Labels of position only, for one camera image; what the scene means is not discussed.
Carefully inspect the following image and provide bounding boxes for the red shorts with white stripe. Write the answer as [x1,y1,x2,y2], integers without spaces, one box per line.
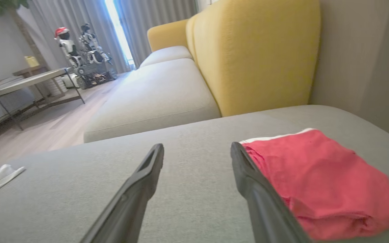
[240,128,389,241]

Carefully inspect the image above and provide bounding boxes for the narrow yellow sofa backrest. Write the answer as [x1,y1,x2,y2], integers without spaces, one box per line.
[147,19,190,53]

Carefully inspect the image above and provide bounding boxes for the white robot with santa hat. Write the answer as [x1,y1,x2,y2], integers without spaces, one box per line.
[54,27,84,69]

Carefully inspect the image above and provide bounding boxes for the indoor tree with brown trunk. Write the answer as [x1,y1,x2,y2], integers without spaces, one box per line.
[0,0,48,66]

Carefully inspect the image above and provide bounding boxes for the white humanoid robots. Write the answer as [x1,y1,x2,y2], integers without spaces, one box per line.
[29,0,131,74]

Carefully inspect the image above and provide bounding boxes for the grey curtain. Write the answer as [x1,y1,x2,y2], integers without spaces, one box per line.
[118,0,199,68]

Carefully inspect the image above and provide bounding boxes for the white and black humanoid robot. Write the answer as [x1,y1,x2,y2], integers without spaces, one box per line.
[78,23,114,65]

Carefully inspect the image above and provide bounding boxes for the white ribbed cylinder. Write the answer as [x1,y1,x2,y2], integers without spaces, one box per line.
[60,73,80,89]

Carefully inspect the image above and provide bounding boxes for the grey top metal-leg coffee table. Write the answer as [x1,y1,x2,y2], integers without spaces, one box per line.
[0,67,86,131]

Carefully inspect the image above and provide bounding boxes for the small grey sofa seat cushion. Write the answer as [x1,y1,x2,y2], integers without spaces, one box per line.
[139,45,193,68]

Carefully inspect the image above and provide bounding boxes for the long grey sofa seat cushion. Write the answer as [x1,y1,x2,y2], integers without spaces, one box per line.
[83,58,222,143]

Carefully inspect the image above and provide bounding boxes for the wide yellow sofa backrest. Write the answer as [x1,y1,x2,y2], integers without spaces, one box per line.
[186,0,322,117]

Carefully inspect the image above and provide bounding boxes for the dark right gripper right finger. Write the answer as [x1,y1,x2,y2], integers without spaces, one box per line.
[231,142,313,243]

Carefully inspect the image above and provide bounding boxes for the wooden side table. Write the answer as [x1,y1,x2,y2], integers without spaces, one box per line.
[12,64,63,98]

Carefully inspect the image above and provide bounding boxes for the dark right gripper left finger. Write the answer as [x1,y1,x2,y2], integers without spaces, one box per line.
[80,143,165,243]

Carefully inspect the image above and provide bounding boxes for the small yellow container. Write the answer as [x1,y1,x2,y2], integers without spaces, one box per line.
[24,55,40,68]

